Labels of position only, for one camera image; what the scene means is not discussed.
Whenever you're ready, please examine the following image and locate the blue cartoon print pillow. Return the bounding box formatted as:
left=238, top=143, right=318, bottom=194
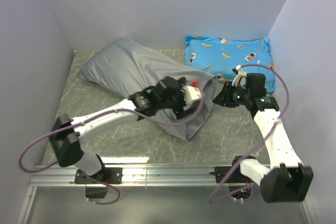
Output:
left=185, top=36, right=274, bottom=83

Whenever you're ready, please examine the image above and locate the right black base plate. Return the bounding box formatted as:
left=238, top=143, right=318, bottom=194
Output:
left=209, top=165, right=263, bottom=184

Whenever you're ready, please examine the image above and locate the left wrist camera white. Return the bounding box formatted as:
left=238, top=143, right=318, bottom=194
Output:
left=182, top=81, right=202, bottom=110

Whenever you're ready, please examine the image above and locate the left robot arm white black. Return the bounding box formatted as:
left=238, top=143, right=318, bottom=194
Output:
left=49, top=77, right=204, bottom=183

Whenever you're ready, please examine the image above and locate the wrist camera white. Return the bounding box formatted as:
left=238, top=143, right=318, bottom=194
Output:
left=182, top=81, right=202, bottom=110
left=232, top=65, right=247, bottom=87

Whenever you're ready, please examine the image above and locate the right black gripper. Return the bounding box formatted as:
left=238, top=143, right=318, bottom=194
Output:
left=213, top=81, right=251, bottom=108

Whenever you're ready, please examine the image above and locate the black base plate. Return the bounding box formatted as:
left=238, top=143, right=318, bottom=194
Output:
left=74, top=167, right=123, bottom=185
left=209, top=165, right=263, bottom=184

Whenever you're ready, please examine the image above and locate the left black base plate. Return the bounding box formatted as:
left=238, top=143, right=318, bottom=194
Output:
left=74, top=167, right=123, bottom=185

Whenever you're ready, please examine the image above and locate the grey pillowcase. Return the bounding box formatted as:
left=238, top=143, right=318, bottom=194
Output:
left=76, top=38, right=221, bottom=140

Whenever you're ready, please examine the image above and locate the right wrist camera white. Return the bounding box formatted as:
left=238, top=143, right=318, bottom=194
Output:
left=232, top=65, right=247, bottom=87

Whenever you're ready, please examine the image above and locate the aluminium mounting rail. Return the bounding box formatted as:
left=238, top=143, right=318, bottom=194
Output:
left=29, top=163, right=231, bottom=187

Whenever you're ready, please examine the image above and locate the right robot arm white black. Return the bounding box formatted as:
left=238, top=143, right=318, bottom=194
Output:
left=210, top=70, right=313, bottom=203

